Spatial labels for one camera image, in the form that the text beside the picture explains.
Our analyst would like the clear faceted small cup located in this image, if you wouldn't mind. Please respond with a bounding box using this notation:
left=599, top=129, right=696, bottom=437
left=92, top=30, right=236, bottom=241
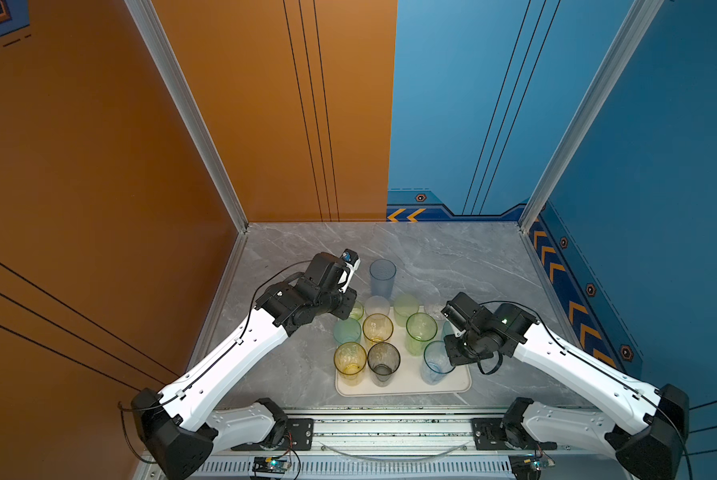
left=424, top=301, right=446, bottom=320

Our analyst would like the teal tall cup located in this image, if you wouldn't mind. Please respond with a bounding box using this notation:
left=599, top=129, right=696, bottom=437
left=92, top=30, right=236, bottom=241
left=332, top=318, right=363, bottom=345
left=442, top=320, right=456, bottom=340

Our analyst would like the teal tall cup front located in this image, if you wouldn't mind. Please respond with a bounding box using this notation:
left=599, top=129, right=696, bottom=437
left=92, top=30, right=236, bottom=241
left=442, top=320, right=456, bottom=340

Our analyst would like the aluminium corner post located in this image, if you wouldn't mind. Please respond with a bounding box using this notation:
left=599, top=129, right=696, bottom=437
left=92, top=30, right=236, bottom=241
left=124, top=0, right=248, bottom=234
left=518, top=0, right=664, bottom=234

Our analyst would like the right green circuit board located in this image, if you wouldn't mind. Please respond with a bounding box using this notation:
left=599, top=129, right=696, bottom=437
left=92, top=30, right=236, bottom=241
left=509, top=456, right=556, bottom=480

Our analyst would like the grey smoky tall cup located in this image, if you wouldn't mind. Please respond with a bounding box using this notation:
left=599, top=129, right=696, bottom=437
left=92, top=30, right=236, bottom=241
left=368, top=342, right=402, bottom=387

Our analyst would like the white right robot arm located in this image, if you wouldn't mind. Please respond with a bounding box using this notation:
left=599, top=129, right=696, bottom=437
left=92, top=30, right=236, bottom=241
left=442, top=292, right=690, bottom=479

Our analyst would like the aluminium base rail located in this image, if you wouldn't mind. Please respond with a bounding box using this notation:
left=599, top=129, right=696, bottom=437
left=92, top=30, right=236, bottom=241
left=190, top=410, right=632, bottom=479

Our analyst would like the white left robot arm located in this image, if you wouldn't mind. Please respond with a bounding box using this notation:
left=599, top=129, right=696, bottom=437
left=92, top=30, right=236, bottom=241
left=120, top=249, right=361, bottom=479

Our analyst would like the teal tall cup back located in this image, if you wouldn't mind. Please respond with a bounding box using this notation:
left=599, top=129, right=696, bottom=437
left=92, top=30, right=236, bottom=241
left=332, top=318, right=363, bottom=345

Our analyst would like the left green circuit board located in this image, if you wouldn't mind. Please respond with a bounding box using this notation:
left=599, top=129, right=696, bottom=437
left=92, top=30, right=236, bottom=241
left=250, top=456, right=292, bottom=479

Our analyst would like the amber tall cup back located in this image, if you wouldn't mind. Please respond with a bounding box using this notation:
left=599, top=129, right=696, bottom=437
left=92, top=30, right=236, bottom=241
left=363, top=313, right=395, bottom=349

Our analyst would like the clear tube on rail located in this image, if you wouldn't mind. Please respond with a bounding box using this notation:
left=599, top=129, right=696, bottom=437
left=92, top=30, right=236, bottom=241
left=320, top=443, right=468, bottom=464

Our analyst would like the white rectangular tray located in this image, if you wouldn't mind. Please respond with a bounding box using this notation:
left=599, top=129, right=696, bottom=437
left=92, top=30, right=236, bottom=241
left=334, top=326, right=473, bottom=397

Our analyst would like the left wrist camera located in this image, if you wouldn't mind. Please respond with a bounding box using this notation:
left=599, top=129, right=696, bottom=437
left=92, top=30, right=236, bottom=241
left=338, top=249, right=361, bottom=293

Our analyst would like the blue tall cup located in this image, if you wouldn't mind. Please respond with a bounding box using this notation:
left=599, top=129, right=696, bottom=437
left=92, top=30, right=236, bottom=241
left=421, top=340, right=455, bottom=385
left=370, top=259, right=398, bottom=299

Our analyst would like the green circuit board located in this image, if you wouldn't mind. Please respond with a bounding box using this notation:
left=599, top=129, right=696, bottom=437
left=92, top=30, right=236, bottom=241
left=250, top=456, right=292, bottom=479
left=509, top=456, right=556, bottom=480

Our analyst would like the left aluminium corner post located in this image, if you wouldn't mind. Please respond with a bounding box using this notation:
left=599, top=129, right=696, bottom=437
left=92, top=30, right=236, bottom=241
left=124, top=0, right=248, bottom=234

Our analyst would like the clear dimpled small cup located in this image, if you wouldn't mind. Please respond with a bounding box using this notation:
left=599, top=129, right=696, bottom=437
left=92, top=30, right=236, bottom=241
left=364, top=296, right=391, bottom=316

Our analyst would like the green tall cup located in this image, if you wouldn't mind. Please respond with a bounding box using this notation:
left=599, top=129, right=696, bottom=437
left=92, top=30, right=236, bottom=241
left=405, top=312, right=439, bottom=356

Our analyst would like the yellow tall cup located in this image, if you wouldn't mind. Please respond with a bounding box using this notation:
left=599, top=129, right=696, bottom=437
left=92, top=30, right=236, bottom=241
left=334, top=342, right=368, bottom=386

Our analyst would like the right aluminium corner post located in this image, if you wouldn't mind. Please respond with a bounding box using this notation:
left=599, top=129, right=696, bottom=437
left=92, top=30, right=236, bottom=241
left=518, top=0, right=664, bottom=234

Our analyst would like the small green cup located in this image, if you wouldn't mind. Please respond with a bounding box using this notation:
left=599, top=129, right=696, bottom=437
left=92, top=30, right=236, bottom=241
left=350, top=300, right=365, bottom=321
left=394, top=293, right=420, bottom=329

